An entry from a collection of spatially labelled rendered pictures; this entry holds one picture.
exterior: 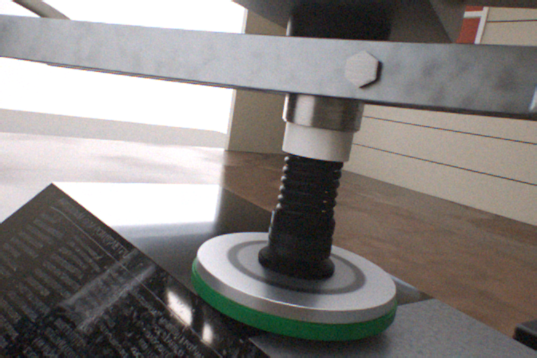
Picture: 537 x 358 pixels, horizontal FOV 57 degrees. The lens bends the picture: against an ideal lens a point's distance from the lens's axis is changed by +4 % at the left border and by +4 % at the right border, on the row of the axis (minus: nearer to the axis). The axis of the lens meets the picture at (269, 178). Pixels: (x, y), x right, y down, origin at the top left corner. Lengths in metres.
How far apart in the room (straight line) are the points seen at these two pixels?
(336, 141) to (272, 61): 0.10
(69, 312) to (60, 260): 0.12
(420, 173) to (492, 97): 7.37
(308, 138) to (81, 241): 0.41
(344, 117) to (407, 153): 7.45
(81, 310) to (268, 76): 0.36
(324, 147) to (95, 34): 0.28
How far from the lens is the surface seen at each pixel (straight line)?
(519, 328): 1.07
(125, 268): 0.64
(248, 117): 8.86
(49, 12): 1.07
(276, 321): 0.43
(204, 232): 0.74
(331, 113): 0.46
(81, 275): 0.69
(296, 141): 0.47
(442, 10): 0.44
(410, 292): 0.67
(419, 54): 0.42
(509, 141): 7.17
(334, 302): 0.45
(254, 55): 0.47
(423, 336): 0.56
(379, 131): 8.26
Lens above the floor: 1.09
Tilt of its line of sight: 10 degrees down
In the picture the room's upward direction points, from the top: 9 degrees clockwise
